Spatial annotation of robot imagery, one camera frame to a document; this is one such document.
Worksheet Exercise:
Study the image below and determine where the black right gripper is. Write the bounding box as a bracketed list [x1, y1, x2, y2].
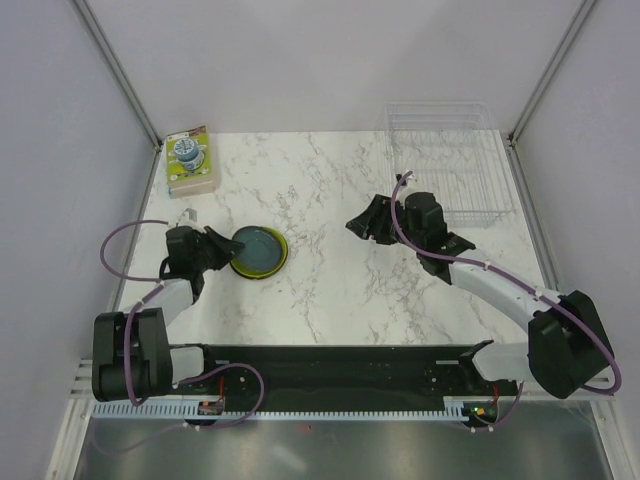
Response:
[346, 193, 424, 251]

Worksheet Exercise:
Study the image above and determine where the dark green plate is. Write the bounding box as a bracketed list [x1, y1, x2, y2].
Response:
[230, 225, 285, 275]

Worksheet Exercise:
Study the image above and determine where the lime green plate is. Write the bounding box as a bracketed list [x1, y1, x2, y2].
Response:
[229, 225, 290, 280]

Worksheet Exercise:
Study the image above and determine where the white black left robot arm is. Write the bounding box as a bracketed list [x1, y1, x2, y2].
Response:
[92, 225, 245, 406]

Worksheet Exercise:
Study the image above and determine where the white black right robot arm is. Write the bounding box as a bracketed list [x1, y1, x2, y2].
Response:
[346, 192, 622, 399]

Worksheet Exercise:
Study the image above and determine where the green box with wooden base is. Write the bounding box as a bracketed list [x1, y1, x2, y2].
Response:
[165, 125, 216, 199]

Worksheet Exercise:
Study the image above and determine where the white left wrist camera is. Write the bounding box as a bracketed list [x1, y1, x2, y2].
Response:
[175, 208, 199, 229]

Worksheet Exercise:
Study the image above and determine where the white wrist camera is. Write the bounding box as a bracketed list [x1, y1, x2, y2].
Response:
[175, 208, 199, 229]
[396, 171, 417, 194]

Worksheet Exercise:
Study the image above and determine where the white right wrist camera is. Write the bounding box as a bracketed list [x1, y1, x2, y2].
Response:
[396, 171, 417, 194]

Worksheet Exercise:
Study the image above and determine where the white wire dish rack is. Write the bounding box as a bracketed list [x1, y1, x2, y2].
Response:
[381, 101, 516, 228]

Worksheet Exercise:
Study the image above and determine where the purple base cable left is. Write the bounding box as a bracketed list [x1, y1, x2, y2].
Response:
[174, 363, 266, 434]

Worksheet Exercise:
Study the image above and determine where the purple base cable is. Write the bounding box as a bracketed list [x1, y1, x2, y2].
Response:
[174, 363, 266, 434]
[462, 379, 526, 435]

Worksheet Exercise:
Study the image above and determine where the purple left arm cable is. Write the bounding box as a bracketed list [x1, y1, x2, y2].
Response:
[99, 218, 174, 406]

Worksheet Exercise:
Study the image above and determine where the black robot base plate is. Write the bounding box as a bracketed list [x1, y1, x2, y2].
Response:
[177, 345, 518, 410]

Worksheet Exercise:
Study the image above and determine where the aluminium rail front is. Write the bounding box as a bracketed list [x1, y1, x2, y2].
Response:
[69, 357, 619, 401]

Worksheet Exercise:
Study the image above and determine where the white slotted cable duct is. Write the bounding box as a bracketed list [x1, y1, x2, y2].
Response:
[91, 395, 496, 422]

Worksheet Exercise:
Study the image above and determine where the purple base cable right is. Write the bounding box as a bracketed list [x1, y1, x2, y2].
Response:
[462, 379, 526, 435]

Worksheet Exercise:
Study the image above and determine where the aluminium frame post left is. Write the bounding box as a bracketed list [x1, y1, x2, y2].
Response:
[69, 0, 162, 151]

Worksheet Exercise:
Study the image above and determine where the aluminium frame post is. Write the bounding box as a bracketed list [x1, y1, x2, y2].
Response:
[506, 0, 600, 148]
[69, 0, 162, 151]

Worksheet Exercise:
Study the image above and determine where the aluminium frame post right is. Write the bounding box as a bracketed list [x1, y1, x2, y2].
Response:
[506, 0, 600, 148]

